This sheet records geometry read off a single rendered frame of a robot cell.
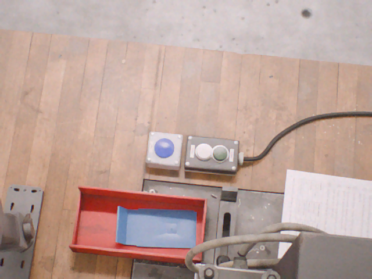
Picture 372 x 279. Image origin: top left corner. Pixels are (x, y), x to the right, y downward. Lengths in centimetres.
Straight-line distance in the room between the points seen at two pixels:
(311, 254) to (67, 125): 92
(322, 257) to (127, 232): 80
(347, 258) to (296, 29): 198
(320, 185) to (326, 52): 117
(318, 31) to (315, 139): 115
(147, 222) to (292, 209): 29
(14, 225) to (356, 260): 75
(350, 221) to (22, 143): 68
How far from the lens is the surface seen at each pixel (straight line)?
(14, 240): 134
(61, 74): 161
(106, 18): 268
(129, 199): 151
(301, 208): 152
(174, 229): 149
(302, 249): 73
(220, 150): 150
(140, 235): 149
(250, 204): 151
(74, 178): 153
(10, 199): 154
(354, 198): 155
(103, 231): 150
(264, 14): 269
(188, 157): 150
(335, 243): 74
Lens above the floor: 236
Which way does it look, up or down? 72 degrees down
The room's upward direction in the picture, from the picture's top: 1 degrees clockwise
